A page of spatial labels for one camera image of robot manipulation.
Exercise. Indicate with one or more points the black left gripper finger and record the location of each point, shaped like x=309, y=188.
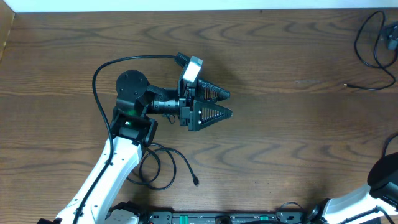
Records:
x=210, y=92
x=205, y=113

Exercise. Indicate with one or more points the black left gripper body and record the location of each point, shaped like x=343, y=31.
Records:
x=185, y=104

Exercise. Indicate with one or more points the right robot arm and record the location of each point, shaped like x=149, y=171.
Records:
x=374, y=199

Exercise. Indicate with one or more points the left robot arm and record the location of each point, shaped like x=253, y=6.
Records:
x=131, y=132

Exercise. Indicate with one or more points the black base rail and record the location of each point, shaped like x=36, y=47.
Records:
x=224, y=217

